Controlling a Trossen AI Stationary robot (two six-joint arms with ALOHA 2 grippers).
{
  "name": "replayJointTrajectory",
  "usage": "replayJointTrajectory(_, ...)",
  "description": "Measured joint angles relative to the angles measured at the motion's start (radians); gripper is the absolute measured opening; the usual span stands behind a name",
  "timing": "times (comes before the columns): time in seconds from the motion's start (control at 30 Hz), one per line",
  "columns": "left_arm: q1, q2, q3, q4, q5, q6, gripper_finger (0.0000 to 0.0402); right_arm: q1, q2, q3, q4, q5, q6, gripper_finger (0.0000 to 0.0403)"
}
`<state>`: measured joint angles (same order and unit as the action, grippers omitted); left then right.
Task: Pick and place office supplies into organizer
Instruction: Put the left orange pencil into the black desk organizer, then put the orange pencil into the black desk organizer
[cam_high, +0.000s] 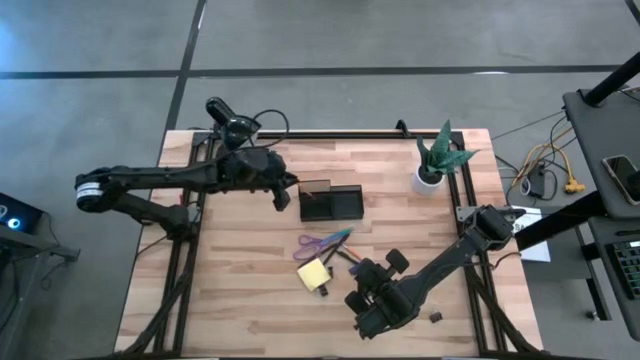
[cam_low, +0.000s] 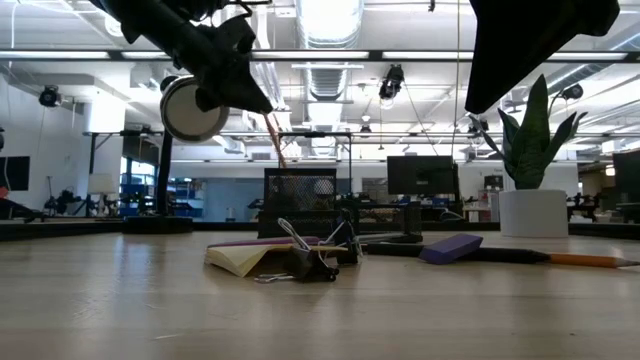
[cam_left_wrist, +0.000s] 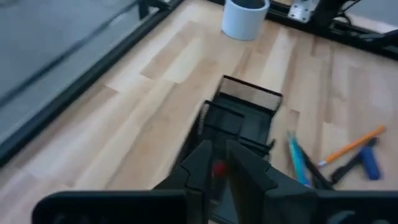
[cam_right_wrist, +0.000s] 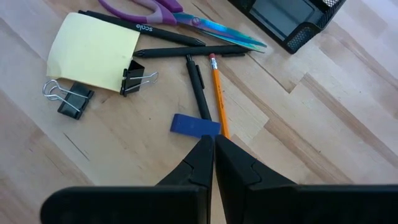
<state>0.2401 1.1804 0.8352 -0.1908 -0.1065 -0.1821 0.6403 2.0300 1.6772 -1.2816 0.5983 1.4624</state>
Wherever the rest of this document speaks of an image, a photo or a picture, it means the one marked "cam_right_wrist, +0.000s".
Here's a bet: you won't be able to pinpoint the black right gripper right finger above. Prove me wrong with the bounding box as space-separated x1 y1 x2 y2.
214 134 398 224

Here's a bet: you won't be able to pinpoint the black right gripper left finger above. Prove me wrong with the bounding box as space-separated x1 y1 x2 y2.
40 134 215 224

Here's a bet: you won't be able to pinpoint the blue eraser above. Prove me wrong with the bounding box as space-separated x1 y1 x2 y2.
170 113 222 139

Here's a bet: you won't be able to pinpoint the plain black pen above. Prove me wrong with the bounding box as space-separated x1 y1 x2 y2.
185 54 213 121
132 45 251 59

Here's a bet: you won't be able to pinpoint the orange pencil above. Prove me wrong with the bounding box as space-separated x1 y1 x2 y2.
208 52 231 140

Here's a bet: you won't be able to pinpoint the black binder clip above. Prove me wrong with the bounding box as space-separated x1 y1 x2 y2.
119 60 159 97
42 79 95 121

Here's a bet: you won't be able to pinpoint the black pen with white print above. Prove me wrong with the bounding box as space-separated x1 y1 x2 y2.
77 9 206 47

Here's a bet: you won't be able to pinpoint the yellow sticky note pad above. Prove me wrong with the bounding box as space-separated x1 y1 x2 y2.
46 12 141 93

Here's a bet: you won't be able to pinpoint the black mesh desk organizer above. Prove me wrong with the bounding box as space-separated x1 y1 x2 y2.
228 0 348 55

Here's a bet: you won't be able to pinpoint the purple-handled scissors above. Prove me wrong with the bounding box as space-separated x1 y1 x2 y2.
98 0 268 54

